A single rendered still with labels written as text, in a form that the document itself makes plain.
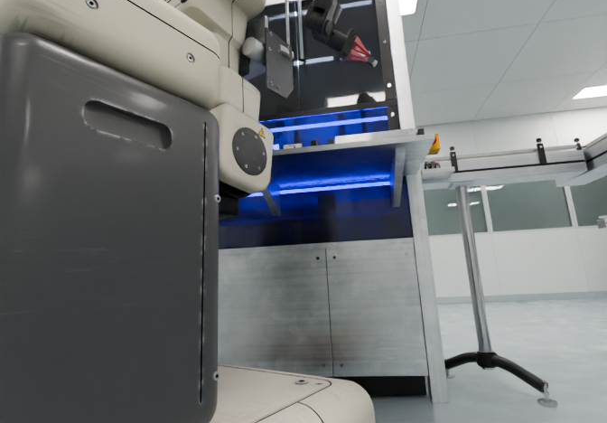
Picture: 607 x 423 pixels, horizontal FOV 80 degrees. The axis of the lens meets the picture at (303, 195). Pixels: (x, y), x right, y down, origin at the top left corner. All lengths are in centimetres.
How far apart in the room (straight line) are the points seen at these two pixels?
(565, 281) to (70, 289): 664
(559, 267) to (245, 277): 571
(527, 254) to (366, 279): 523
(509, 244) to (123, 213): 631
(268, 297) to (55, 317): 125
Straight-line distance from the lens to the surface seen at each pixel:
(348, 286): 151
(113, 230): 39
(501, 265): 645
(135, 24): 48
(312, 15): 125
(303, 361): 156
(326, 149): 118
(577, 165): 190
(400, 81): 174
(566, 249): 682
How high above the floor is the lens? 46
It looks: 13 degrees up
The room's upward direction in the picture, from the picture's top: 3 degrees counter-clockwise
